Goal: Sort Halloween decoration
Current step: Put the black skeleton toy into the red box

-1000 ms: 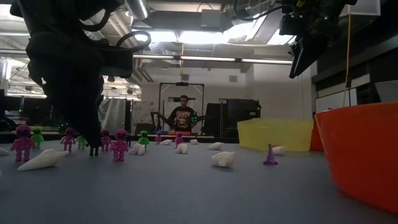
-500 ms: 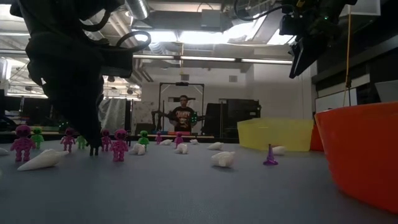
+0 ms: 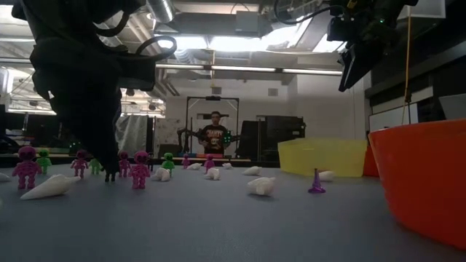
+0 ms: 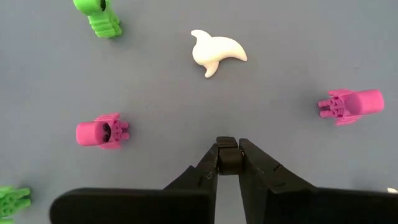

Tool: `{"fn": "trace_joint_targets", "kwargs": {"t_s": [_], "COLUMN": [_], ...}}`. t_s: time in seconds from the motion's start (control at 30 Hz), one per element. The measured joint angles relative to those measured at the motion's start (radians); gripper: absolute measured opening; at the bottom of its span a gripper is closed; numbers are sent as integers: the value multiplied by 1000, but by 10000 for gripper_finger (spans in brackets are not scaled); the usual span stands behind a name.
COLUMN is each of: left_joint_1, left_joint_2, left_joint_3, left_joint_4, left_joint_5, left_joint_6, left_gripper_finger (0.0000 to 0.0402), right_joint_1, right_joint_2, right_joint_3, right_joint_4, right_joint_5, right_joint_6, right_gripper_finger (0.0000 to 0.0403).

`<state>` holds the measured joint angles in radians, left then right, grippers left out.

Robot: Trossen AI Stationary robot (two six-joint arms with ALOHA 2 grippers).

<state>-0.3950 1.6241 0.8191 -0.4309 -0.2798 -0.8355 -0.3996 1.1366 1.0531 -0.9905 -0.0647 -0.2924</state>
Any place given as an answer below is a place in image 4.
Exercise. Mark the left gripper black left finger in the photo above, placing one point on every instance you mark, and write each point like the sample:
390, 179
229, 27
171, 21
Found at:
140, 208

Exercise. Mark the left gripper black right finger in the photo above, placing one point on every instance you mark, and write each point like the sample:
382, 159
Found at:
295, 205

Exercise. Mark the green skeleton figure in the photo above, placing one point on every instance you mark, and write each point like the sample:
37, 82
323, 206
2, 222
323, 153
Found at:
12, 200
102, 21

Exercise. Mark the pink skeleton figure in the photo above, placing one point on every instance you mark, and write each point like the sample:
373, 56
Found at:
363, 102
90, 133

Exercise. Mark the blue-grey table mat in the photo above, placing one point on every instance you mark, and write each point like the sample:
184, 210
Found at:
186, 99

